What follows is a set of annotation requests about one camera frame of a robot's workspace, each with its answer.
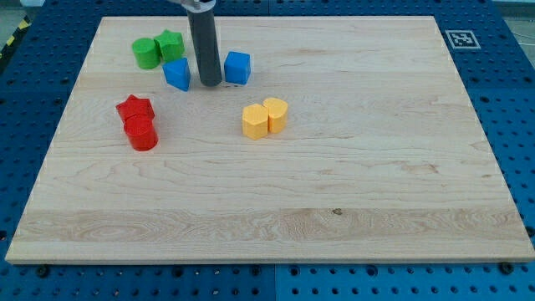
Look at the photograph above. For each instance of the blue triangle block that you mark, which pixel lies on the blue triangle block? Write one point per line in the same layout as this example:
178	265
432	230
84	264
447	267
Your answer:
177	74

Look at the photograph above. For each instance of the black screw bottom right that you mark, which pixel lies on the black screw bottom right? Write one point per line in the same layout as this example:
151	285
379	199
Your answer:
506	268

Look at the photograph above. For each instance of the red cylinder block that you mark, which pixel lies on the red cylinder block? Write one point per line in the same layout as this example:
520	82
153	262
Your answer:
141	133

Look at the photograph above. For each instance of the white fiducial marker tag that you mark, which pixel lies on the white fiducial marker tag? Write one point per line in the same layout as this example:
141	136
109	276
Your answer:
462	39

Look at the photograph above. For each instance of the silver metal rod mount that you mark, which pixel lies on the silver metal rod mount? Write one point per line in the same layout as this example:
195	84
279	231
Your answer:
196	4

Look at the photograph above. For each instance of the green cylinder block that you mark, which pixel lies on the green cylinder block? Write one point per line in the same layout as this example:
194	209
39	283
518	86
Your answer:
146	53

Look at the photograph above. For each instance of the red star block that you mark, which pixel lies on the red star block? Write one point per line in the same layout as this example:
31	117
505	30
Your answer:
134	106

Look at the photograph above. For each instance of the wooden board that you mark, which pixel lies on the wooden board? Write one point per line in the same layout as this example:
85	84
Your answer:
383	159

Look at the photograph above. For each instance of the yellow hexagon block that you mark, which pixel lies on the yellow hexagon block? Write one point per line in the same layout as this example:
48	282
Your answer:
255	121

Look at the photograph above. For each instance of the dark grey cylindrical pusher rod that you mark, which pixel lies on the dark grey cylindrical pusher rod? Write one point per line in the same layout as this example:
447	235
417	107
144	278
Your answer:
204	36

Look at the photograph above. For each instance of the blue cube block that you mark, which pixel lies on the blue cube block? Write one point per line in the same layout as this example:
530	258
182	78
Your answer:
237	67

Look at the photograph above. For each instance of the yellow heart block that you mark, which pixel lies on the yellow heart block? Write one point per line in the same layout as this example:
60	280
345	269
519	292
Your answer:
277	114

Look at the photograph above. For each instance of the black screw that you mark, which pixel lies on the black screw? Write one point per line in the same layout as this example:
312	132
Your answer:
42	271
506	268

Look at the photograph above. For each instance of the green star block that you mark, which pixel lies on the green star block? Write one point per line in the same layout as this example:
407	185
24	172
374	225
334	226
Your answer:
170	44

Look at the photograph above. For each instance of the black screw bottom left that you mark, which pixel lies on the black screw bottom left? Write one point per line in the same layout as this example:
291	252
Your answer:
42	271

